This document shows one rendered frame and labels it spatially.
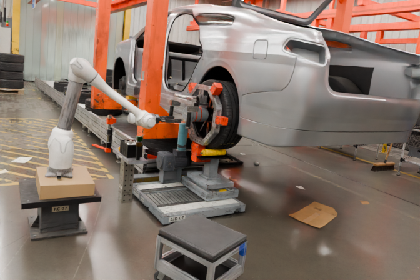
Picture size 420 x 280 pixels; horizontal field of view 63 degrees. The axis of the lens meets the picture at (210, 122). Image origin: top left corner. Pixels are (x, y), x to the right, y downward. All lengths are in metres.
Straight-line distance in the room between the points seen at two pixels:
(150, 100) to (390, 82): 2.50
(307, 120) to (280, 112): 0.21
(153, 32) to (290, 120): 1.59
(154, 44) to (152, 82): 0.36
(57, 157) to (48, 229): 0.51
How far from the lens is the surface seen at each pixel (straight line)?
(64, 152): 2.63
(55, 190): 2.57
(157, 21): 3.44
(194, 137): 3.29
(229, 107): 3.00
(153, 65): 3.42
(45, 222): 2.75
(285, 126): 2.60
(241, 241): 2.09
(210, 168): 3.36
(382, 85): 4.14
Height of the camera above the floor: 1.27
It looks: 9 degrees down
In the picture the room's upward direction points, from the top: 6 degrees clockwise
